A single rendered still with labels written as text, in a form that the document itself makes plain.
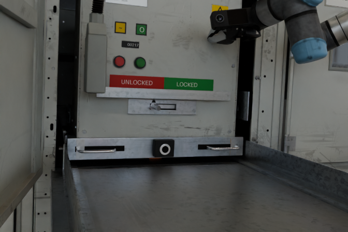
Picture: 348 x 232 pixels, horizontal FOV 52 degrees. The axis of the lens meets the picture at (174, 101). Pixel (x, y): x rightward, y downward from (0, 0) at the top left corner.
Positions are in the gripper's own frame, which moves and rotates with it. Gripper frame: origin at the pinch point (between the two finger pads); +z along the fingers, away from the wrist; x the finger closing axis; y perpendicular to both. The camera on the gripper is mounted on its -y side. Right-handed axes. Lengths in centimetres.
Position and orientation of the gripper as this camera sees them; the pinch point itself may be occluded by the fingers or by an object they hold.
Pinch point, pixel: (208, 37)
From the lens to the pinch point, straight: 109.7
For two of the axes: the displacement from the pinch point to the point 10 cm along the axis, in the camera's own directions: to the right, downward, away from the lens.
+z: -5.6, 1.8, 8.1
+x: -0.9, -9.8, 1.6
